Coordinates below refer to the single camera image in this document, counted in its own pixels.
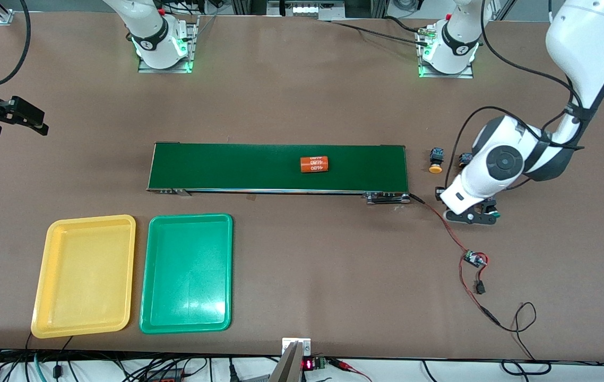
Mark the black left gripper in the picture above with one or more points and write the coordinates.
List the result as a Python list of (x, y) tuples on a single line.
[(438, 192)]

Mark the yellow mushroom push button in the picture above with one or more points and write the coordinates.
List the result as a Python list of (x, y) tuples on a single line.
[(465, 158), (436, 159)]

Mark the orange cylinder printed 4680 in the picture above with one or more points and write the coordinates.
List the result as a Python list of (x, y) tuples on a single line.
[(315, 164)]

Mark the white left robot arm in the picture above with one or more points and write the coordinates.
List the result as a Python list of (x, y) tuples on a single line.
[(503, 159)]

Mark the small green circuit board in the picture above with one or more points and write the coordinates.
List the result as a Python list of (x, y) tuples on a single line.
[(475, 259)]

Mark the red black power lead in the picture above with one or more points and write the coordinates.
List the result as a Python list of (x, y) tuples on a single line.
[(490, 317)]

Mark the yellow plastic tray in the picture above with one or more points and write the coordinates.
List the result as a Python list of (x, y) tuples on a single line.
[(84, 276)]

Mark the green belt conveyor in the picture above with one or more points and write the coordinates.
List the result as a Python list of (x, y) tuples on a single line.
[(227, 167)]

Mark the red clip test lead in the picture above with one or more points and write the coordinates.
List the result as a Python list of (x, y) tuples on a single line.
[(342, 364)]

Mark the green plastic tray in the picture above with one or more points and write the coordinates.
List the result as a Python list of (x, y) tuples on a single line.
[(188, 273)]

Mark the red digit display module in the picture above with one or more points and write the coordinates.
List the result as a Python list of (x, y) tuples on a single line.
[(308, 364)]

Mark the grey control box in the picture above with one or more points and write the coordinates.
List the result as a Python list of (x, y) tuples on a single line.
[(304, 9)]

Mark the small black inline switch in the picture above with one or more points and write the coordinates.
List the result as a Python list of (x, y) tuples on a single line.
[(480, 288)]

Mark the aluminium frame corner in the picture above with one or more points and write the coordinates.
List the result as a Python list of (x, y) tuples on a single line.
[(3, 15)]

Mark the aluminium arm base plate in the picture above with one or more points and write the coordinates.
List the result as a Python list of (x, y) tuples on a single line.
[(193, 48), (466, 74)]

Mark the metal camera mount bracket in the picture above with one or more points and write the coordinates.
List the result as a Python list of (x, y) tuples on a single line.
[(296, 347)]

